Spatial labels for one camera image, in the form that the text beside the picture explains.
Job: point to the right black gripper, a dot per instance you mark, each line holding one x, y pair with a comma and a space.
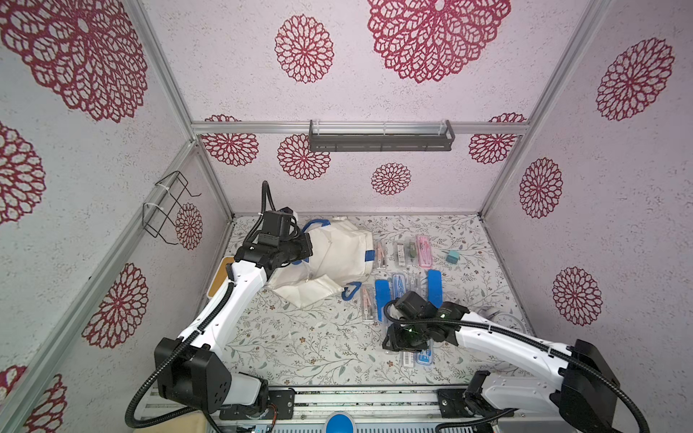
399, 336

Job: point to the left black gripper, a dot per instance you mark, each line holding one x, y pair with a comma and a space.
306, 247

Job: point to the long blue-trim compass case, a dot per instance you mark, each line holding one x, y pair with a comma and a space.
425, 357

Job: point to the clear case red-white label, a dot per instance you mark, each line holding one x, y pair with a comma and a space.
408, 359

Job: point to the clear slim pencil case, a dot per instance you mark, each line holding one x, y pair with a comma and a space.
414, 282

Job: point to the blue stationery case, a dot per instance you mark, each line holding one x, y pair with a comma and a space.
434, 288

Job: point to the clear blue-trim compass case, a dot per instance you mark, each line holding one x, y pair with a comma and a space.
399, 285

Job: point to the blue-rimmed clear case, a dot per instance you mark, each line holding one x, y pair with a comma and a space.
383, 295

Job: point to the white canvas bag blue handles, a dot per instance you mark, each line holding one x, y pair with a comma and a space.
342, 254

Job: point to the pink clear stationery case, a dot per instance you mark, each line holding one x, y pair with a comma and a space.
424, 254

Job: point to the clear green compass set case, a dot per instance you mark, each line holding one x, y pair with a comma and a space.
412, 253

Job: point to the clear pen case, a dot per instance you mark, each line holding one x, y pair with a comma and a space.
401, 255

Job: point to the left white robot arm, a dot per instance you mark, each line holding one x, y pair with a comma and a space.
189, 369

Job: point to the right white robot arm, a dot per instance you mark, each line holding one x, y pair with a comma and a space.
572, 381

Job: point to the white box wooden lid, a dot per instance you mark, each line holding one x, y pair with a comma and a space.
220, 276

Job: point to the small teal cube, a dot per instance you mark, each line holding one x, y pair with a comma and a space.
453, 257

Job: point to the white alarm clock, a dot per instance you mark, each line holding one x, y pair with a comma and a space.
504, 319

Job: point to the blue round button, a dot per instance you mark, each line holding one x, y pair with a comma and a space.
339, 422

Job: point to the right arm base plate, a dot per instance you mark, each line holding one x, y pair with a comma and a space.
465, 403

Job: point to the black wire wall rack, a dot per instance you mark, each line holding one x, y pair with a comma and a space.
174, 218

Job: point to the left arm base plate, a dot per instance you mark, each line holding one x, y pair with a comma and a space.
276, 403

